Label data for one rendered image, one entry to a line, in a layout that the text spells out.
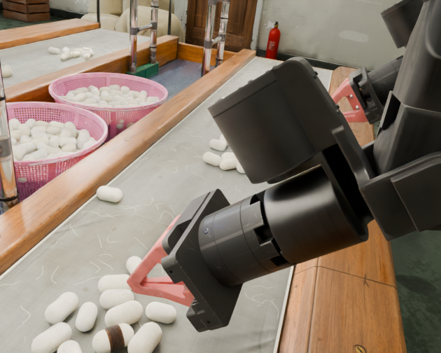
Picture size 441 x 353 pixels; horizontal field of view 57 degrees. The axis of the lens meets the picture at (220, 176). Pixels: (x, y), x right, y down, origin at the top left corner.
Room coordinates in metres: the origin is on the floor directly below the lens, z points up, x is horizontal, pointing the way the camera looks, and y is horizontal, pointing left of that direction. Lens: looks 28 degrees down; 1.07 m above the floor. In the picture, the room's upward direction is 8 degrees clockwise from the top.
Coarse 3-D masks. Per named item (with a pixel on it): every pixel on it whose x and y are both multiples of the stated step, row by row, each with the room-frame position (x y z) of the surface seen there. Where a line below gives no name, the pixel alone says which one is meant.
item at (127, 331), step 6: (120, 324) 0.26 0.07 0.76; (126, 324) 0.26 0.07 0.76; (102, 330) 0.25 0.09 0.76; (126, 330) 0.26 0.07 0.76; (132, 330) 0.26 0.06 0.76; (96, 336) 0.25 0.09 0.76; (102, 336) 0.25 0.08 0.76; (126, 336) 0.25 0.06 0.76; (132, 336) 0.26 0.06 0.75; (96, 342) 0.24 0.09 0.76; (102, 342) 0.24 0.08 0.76; (108, 342) 0.24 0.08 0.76; (126, 342) 0.25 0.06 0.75; (96, 348) 0.24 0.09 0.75; (102, 348) 0.24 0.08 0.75; (108, 348) 0.24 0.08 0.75
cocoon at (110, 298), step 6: (102, 294) 0.30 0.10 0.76; (108, 294) 0.30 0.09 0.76; (114, 294) 0.30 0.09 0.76; (120, 294) 0.30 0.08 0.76; (126, 294) 0.30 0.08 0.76; (132, 294) 0.31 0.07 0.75; (102, 300) 0.29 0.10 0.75; (108, 300) 0.29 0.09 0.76; (114, 300) 0.29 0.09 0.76; (120, 300) 0.29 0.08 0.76; (126, 300) 0.30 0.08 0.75; (102, 306) 0.29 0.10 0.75; (108, 306) 0.29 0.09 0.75; (114, 306) 0.29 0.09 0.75
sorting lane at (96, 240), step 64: (256, 64) 1.51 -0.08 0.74; (192, 128) 0.81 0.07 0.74; (128, 192) 0.52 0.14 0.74; (192, 192) 0.55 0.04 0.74; (256, 192) 0.58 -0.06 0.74; (64, 256) 0.36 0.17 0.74; (128, 256) 0.38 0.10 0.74; (0, 320) 0.26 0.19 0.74; (64, 320) 0.27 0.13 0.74; (256, 320) 0.31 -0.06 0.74
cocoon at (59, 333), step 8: (48, 328) 0.25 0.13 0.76; (56, 328) 0.25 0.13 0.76; (64, 328) 0.25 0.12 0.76; (40, 336) 0.24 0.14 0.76; (48, 336) 0.24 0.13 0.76; (56, 336) 0.24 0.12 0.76; (64, 336) 0.24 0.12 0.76; (32, 344) 0.23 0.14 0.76; (40, 344) 0.23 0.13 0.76; (48, 344) 0.23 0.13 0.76; (56, 344) 0.24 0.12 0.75; (32, 352) 0.23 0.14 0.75; (40, 352) 0.23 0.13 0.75; (48, 352) 0.23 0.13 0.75
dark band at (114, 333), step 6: (108, 330) 0.25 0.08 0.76; (114, 330) 0.25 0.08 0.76; (120, 330) 0.25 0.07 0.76; (108, 336) 0.25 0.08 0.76; (114, 336) 0.25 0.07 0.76; (120, 336) 0.25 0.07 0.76; (114, 342) 0.24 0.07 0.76; (120, 342) 0.25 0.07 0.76; (114, 348) 0.24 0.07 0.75; (120, 348) 0.25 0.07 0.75
